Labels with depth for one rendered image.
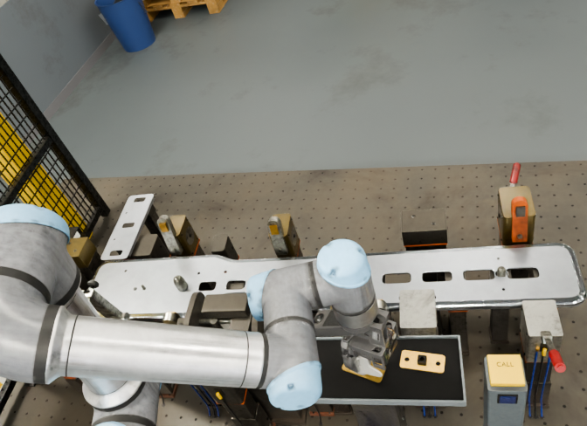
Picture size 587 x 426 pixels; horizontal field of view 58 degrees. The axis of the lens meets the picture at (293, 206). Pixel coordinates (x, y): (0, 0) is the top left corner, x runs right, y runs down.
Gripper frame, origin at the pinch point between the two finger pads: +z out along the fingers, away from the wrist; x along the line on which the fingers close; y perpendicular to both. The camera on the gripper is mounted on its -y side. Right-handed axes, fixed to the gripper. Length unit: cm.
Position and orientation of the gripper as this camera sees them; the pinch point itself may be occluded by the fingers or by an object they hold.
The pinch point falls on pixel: (362, 363)
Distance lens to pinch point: 110.6
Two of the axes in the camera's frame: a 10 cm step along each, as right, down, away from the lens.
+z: 2.4, 6.8, 6.9
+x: 4.6, -7.0, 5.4
